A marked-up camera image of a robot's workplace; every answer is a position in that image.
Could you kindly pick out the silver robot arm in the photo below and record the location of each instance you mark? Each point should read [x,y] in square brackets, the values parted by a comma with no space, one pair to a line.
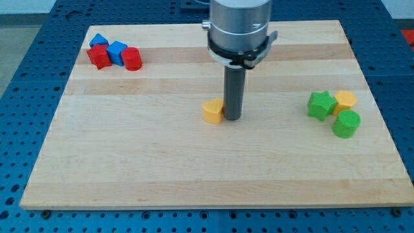
[237,32]

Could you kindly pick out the wooden board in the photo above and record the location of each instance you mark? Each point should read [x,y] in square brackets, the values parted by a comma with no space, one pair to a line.
[136,140]

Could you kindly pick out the yellow hexagon block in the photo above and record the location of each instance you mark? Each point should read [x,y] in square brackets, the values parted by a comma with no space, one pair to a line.
[345,100]

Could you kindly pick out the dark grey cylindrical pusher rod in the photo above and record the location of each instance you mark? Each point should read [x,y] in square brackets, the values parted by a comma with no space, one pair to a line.
[234,84]

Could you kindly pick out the blue pentagon block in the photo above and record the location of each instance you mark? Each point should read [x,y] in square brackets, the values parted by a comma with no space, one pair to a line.
[98,39]

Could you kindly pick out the red star block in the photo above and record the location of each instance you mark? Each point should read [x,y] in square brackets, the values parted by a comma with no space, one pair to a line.
[99,57]

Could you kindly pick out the yellow heart block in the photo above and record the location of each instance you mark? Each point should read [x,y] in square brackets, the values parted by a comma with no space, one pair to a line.
[212,111]

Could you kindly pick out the blue cube block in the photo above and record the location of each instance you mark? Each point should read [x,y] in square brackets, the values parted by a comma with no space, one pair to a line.
[115,52]

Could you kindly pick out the red cylinder block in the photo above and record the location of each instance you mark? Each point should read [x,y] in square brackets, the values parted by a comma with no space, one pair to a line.
[131,58]

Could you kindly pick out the green star block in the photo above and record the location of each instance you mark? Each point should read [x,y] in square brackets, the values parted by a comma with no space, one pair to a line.
[320,105]

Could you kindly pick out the green cylinder block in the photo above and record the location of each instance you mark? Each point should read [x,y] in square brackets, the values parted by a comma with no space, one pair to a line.
[346,124]

